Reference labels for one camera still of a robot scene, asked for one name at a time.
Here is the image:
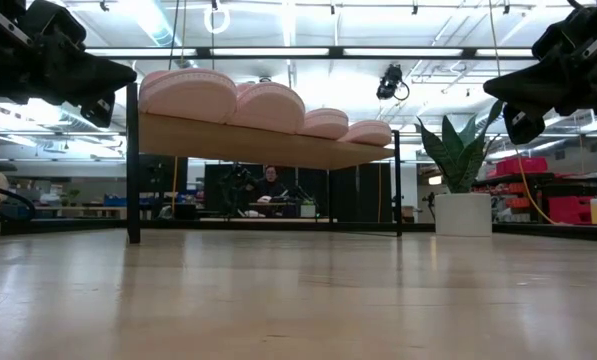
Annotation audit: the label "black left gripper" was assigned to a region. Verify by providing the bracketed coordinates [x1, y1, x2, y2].
[0, 0, 138, 128]

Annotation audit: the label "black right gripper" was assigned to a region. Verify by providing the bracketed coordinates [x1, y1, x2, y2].
[483, 0, 597, 146]

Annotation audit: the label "pink rubber slide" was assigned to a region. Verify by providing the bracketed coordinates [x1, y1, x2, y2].
[337, 119, 393, 148]
[227, 81, 307, 135]
[297, 107, 350, 141]
[138, 68, 238, 125]

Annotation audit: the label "red plastic bin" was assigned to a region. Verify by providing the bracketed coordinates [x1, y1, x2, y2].
[495, 156, 549, 176]
[547, 195, 597, 225]

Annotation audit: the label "green artificial snake plant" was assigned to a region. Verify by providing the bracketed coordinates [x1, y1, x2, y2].
[417, 99, 504, 195]

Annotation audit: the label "white round plant pot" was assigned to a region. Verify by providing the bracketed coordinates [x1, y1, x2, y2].
[434, 192, 493, 237]

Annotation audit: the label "black partition panels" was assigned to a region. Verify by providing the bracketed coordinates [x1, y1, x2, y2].
[203, 162, 394, 224]

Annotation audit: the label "person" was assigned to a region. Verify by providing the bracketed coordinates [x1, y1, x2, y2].
[251, 165, 292, 204]

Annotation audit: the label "hanging yellow cable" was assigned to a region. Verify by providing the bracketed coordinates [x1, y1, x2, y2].
[487, 0, 562, 226]

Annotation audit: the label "white cable ring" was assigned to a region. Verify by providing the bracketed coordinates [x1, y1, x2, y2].
[203, 4, 232, 35]

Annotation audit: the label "curved black cable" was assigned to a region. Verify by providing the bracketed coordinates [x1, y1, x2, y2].
[0, 179, 37, 222]

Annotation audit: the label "black overhead camera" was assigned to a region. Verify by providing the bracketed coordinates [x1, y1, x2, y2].
[376, 63, 410, 101]

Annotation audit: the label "wooden shelf with black frame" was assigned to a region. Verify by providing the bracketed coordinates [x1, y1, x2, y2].
[125, 82, 404, 245]

